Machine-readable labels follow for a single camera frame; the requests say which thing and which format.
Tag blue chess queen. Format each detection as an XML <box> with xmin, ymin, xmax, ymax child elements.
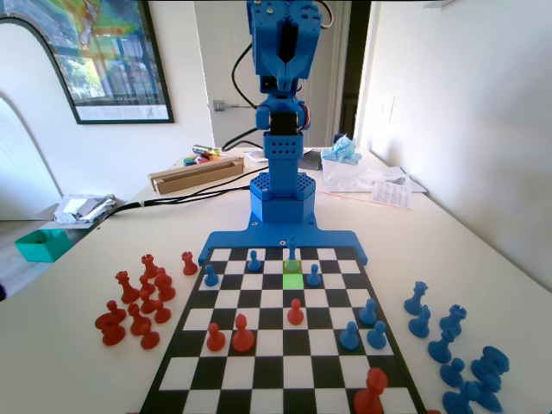
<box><xmin>404</xmin><ymin>280</ymin><xmax>430</xmax><ymax>315</ymax></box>

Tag black framed poster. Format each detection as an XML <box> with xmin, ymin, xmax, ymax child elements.
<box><xmin>0</xmin><ymin>0</ymin><xmax>176</xmax><ymax>126</ymax></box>

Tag light blue printed parts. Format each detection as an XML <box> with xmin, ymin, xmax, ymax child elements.
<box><xmin>321</xmin><ymin>135</ymin><xmax>363</xmax><ymax>167</ymax></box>

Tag metal door handle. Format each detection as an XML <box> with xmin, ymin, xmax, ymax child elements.
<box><xmin>212</xmin><ymin>98</ymin><xmax>260</xmax><ymax>113</ymax></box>

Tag coloured small blocks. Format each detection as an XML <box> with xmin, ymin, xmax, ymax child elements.
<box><xmin>183</xmin><ymin>154</ymin><xmax>225</xmax><ymax>167</ymax></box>

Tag black table cable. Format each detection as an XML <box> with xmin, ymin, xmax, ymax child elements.
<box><xmin>91</xmin><ymin>185</ymin><xmax>256</xmax><ymax>223</ymax></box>
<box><xmin>141</xmin><ymin>178</ymin><xmax>254</xmax><ymax>206</ymax></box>

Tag long cardboard box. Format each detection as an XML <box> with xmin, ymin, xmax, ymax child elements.
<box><xmin>147</xmin><ymin>156</ymin><xmax>246</xmax><ymax>195</ymax></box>

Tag red chess queen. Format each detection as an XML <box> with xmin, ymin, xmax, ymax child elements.
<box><xmin>115</xmin><ymin>270</ymin><xmax>140</xmax><ymax>304</ymax></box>

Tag black and white chessboard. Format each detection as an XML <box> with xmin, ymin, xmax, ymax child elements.
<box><xmin>137</xmin><ymin>245</ymin><xmax>429</xmax><ymax>414</ymax></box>

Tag green plastic bin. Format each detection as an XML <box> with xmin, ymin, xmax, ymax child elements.
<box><xmin>15</xmin><ymin>228</ymin><xmax>72</xmax><ymax>263</ymax></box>

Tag blue chess piece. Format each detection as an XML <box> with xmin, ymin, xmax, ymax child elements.
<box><xmin>442</xmin><ymin>379</ymin><xmax>478</xmax><ymax>414</ymax></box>
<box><xmin>472</xmin><ymin>386</ymin><xmax>505</xmax><ymax>414</ymax></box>

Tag blue base plate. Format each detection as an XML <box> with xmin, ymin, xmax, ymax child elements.
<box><xmin>198</xmin><ymin>218</ymin><xmax>368</xmax><ymax>267</ymax></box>

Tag clear plastic bag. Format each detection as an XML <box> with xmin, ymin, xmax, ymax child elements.
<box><xmin>321</xmin><ymin>146</ymin><xmax>426</xmax><ymax>194</ymax></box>

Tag blue chess king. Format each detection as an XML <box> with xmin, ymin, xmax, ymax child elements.
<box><xmin>285</xmin><ymin>235</ymin><xmax>302</xmax><ymax>273</ymax></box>

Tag printed paper sheet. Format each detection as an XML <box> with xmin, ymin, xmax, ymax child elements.
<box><xmin>369</xmin><ymin>179</ymin><xmax>416</xmax><ymax>212</ymax></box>

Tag grey flat block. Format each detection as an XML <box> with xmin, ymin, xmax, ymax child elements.
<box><xmin>299</xmin><ymin>150</ymin><xmax>325</xmax><ymax>172</ymax></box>

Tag red piece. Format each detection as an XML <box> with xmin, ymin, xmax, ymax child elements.
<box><xmin>353</xmin><ymin>367</ymin><xmax>388</xmax><ymax>414</ymax></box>

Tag crumpled foil and paper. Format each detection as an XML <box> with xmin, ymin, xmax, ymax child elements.
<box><xmin>53</xmin><ymin>193</ymin><xmax>118</xmax><ymax>225</ymax></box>

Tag white door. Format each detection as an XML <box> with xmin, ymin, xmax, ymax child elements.
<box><xmin>192</xmin><ymin>0</ymin><xmax>353</xmax><ymax>150</ymax></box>

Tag blue chess rook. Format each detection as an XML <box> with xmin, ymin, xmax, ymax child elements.
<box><xmin>439</xmin><ymin>304</ymin><xmax>467</xmax><ymax>337</ymax></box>

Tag white arched panel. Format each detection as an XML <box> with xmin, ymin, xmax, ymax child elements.
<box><xmin>0</xmin><ymin>16</ymin><xmax>81</xmax><ymax>222</ymax></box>

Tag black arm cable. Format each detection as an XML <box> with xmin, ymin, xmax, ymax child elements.
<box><xmin>221</xmin><ymin>127</ymin><xmax>267</xmax><ymax>152</ymax></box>
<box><xmin>231</xmin><ymin>41</ymin><xmax>260</xmax><ymax>109</ymax></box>

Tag yellow handled screwdriver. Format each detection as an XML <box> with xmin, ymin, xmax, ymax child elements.
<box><xmin>191</xmin><ymin>144</ymin><xmax>223</xmax><ymax>159</ymax></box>

